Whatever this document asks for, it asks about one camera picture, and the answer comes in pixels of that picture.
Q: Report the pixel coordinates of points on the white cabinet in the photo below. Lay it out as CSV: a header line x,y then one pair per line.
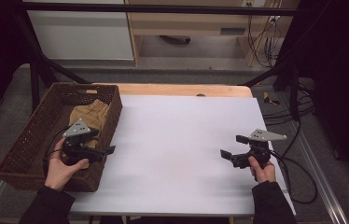
x,y
79,34

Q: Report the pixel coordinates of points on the black metal stand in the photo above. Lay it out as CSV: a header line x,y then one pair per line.
x,y
294,93
34,84

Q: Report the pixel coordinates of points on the person's right hand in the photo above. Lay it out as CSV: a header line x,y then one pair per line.
x,y
264,173

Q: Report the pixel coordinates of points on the tan cloth garment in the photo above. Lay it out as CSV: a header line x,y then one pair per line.
x,y
93,112

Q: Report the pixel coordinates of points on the white table cover sheet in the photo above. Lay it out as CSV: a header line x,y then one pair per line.
x,y
175,140

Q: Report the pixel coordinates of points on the person's left hand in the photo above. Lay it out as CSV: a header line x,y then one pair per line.
x,y
58,169

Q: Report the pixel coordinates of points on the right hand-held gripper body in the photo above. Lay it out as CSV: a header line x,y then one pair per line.
x,y
258,151

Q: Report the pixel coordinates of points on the brown wicker basket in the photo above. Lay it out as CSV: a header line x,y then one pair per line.
x,y
35,133

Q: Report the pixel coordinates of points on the light wooden desk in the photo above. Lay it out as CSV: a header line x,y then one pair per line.
x,y
188,25

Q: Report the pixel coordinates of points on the yellow and black tape piece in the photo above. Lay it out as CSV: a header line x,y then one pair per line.
x,y
269,99

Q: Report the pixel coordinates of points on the black horizontal frame bar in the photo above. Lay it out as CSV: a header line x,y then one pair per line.
x,y
163,8

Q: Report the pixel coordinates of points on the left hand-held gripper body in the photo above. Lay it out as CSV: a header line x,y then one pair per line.
x,y
76,149

